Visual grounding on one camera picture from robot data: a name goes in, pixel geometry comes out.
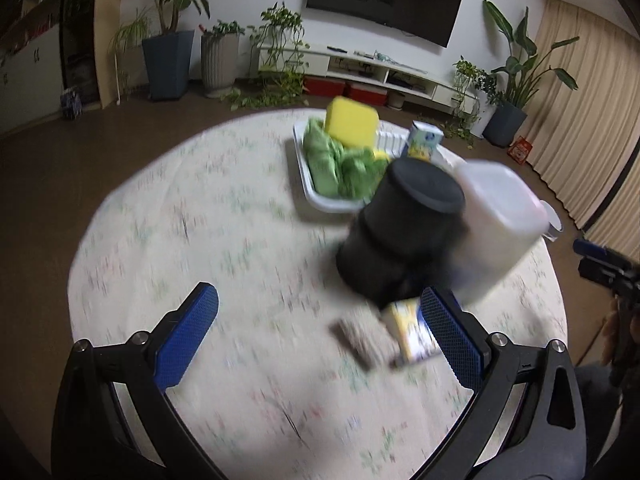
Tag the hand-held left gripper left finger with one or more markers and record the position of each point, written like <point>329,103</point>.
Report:
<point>185,340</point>

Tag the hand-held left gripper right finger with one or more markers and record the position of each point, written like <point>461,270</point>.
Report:
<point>450,335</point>

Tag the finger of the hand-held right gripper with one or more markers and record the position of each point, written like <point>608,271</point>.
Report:
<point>597,269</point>
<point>584,248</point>

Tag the yellow white small box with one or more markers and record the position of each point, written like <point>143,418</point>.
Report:
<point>412,332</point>

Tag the brown snack bar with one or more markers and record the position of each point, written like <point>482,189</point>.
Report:
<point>360,342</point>

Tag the blue tissue packet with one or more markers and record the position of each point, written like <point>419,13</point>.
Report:
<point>425,142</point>

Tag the white plastic tray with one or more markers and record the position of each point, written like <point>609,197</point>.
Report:
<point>305,170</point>

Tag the green cloth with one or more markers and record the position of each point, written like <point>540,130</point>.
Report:
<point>325,165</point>

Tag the yellow sponge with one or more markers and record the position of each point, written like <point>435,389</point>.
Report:
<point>350,120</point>

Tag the person's right hand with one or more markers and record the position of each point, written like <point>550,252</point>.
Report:
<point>612,330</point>

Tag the small white container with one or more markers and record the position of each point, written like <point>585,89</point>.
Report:
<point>555,220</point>

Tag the translucent plastic container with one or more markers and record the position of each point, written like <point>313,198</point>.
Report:
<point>495,230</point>

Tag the person's dark trousers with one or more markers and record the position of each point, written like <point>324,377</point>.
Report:
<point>595,410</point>

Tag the black cylindrical container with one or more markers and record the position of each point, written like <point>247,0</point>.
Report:
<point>400,230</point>

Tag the red paper box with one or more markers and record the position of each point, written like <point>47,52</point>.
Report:
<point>520,149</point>

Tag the beige curtain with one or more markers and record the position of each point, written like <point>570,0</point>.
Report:
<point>590,110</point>

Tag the large-leaved plant in dark pot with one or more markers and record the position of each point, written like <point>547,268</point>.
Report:
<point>505,125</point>

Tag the small-leaved trailing potted plant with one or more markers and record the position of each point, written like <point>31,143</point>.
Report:
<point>470,75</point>

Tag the small white pot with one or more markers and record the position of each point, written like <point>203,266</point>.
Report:
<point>395,100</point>

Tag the red storage box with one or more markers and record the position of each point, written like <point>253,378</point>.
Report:
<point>325,86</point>
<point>367,94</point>

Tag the tall plant in dark pot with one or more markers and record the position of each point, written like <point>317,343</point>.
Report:
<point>167,67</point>

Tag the plant in grey ribbed pot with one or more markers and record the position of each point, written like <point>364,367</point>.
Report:
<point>220,62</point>

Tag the white television cabinet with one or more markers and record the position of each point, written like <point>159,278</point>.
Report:
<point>320,60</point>

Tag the black remote control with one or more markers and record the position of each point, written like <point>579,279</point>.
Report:
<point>337,49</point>

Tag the wooden panel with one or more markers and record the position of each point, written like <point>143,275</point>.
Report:
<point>112,35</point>

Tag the thin grassy potted plant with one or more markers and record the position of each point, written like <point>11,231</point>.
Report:
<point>131,30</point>

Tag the dark display cabinet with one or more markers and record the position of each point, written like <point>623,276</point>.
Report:
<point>80,35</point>

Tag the trailing leafy plant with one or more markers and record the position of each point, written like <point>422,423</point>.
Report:
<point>280,25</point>

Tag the white wall cabinets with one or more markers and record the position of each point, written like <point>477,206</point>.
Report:
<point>30,75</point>

